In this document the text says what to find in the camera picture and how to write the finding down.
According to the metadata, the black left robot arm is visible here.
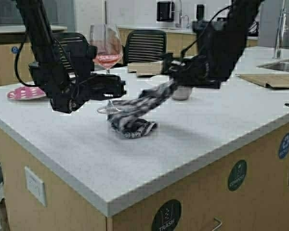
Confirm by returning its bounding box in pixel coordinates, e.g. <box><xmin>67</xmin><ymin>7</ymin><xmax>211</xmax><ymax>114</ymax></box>
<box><xmin>16</xmin><ymin>0</ymin><xmax>127</xmax><ymax>114</ymax></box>

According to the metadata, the chrome kitchen faucet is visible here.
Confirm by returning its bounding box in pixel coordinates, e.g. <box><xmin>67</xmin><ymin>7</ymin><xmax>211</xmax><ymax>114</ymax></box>
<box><xmin>274</xmin><ymin>0</ymin><xmax>289</xmax><ymax>59</ymax></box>

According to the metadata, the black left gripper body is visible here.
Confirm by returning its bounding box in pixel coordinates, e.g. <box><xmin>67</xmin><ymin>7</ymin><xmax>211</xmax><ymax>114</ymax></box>
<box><xmin>28</xmin><ymin>32</ymin><xmax>97</xmax><ymax>113</ymax></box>

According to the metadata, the blue recycle sticker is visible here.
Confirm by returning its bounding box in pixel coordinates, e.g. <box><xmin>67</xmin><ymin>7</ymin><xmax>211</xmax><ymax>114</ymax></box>
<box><xmin>278</xmin><ymin>133</ymin><xmax>289</xmax><ymax>159</ymax></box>

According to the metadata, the wine glass with pink liquid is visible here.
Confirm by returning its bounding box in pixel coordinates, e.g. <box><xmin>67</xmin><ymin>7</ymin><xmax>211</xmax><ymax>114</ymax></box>
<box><xmin>89</xmin><ymin>23</ymin><xmax>124</xmax><ymax>115</ymax></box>

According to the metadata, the right wooden cutting board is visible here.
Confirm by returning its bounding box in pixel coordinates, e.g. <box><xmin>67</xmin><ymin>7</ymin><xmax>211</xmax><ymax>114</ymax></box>
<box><xmin>236</xmin><ymin>74</ymin><xmax>289</xmax><ymax>89</ymax></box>

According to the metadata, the far black towel dispenser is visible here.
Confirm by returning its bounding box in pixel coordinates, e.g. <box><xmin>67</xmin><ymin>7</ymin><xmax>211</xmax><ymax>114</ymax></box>
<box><xmin>157</xmin><ymin>1</ymin><xmax>175</xmax><ymax>22</ymax></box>

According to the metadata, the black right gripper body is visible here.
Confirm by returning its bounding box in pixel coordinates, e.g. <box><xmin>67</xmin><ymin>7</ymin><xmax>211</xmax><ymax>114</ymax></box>
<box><xmin>160</xmin><ymin>53</ymin><xmax>221</xmax><ymax>89</ymax></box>

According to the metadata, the black white patterned cloth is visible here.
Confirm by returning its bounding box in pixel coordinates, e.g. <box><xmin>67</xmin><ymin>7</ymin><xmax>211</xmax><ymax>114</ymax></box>
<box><xmin>106</xmin><ymin>80</ymin><xmax>178</xmax><ymax>139</ymax></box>

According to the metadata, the far chrome faucet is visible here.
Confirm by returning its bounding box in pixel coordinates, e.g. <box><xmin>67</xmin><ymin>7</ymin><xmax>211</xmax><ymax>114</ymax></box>
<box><xmin>175</xmin><ymin>0</ymin><xmax>190</xmax><ymax>29</ymax></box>

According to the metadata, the stainless steel tumbler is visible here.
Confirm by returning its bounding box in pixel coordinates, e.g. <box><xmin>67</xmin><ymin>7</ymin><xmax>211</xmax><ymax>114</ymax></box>
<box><xmin>171</xmin><ymin>86</ymin><xmax>193</xmax><ymax>101</ymax></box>

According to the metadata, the green compost sticker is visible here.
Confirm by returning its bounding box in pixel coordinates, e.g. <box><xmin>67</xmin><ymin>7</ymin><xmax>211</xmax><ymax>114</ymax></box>
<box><xmin>227</xmin><ymin>160</ymin><xmax>247</xmax><ymax>192</ymax></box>

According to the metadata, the wooden kitchen island cabinet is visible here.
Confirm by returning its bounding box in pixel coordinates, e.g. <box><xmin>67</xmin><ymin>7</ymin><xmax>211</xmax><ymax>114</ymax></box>
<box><xmin>0</xmin><ymin>123</ymin><xmax>289</xmax><ymax>231</ymax></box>

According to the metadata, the black trash sticker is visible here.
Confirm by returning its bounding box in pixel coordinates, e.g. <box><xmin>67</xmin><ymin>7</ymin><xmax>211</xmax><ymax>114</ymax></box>
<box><xmin>151</xmin><ymin>199</ymin><xmax>182</xmax><ymax>231</ymax></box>

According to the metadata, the black wall soap dispenser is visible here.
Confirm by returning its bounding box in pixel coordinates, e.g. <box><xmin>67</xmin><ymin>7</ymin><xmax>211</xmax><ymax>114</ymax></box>
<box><xmin>196</xmin><ymin>4</ymin><xmax>205</xmax><ymax>21</ymax></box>

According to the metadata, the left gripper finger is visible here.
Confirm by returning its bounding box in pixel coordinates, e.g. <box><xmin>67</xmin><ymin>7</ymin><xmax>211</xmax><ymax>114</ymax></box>
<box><xmin>81</xmin><ymin>93</ymin><xmax>123</xmax><ymax>103</ymax></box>
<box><xmin>86</xmin><ymin>73</ymin><xmax>127</xmax><ymax>94</ymax></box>

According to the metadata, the stainless steel double sink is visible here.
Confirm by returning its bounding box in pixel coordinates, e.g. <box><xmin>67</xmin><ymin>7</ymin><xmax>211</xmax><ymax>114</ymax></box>
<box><xmin>258</xmin><ymin>59</ymin><xmax>289</xmax><ymax>73</ymax></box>

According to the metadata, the right black mesh chair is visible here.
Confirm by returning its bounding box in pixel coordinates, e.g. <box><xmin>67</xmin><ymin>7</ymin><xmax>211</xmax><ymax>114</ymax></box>
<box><xmin>123</xmin><ymin>29</ymin><xmax>167</xmax><ymax>65</ymax></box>

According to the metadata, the white island outlet plate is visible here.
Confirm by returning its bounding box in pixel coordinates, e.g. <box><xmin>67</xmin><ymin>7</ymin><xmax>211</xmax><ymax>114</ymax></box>
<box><xmin>25</xmin><ymin>166</ymin><xmax>47</xmax><ymax>207</ymax></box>

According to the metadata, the metal drawer handle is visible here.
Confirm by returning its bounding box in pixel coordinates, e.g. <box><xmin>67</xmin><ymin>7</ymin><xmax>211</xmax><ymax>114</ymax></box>
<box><xmin>208</xmin><ymin>218</ymin><xmax>223</xmax><ymax>231</ymax></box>

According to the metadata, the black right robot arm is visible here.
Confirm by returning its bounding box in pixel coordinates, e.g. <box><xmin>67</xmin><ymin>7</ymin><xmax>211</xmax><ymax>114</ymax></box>
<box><xmin>162</xmin><ymin>0</ymin><xmax>262</xmax><ymax>89</ymax></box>

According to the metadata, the pink patterned plate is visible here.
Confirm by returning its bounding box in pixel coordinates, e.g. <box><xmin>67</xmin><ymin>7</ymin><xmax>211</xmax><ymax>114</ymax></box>
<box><xmin>7</xmin><ymin>86</ymin><xmax>46</xmax><ymax>101</ymax></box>

